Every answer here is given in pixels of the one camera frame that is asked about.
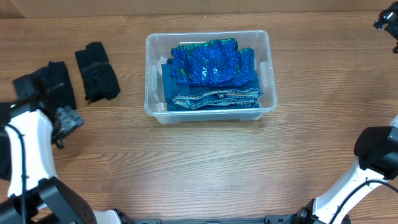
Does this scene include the black cloth bundle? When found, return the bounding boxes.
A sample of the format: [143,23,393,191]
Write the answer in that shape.
[75,42,121,102]
[30,61,76,110]

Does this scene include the large black garment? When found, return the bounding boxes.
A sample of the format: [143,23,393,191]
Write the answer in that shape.
[1,102,12,181]

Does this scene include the blue denim jeans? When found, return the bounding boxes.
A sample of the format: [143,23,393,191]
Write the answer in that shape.
[161,62,263,111]

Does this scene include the clear plastic storage bin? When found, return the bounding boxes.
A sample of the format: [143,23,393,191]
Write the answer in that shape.
[144,30,278,124]

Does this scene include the blue sequin fabric bundle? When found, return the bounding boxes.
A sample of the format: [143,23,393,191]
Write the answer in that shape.
[171,38,256,87]

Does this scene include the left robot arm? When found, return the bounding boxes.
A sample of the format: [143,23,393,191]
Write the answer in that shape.
[1,75,122,224]

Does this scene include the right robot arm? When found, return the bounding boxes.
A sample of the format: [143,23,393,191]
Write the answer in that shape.
[282,118,397,224]

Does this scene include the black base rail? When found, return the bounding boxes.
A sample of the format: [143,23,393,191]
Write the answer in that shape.
[131,215,295,224]

